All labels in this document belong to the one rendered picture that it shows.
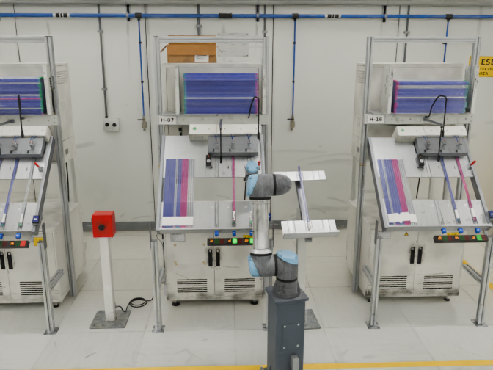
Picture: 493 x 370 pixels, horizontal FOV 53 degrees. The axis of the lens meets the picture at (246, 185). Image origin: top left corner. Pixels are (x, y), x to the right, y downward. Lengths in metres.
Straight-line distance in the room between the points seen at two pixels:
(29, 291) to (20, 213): 0.70
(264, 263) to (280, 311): 0.27
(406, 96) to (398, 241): 1.02
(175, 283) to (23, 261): 1.07
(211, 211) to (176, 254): 0.52
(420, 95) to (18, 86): 2.71
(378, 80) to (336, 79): 1.32
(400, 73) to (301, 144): 1.60
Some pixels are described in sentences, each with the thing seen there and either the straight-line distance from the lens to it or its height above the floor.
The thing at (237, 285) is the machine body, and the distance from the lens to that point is 3.67.
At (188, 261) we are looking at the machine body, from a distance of 3.59.
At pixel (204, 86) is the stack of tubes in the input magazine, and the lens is 3.43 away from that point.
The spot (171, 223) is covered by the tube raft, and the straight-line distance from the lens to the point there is 3.19.
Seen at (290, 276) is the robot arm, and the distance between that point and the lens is 2.65.
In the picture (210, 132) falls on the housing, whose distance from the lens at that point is 3.42.
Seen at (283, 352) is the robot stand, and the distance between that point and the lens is 2.83.
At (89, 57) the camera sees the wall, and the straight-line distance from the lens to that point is 5.10.
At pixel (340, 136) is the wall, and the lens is 5.12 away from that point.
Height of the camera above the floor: 1.80
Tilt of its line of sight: 15 degrees down
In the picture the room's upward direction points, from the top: straight up
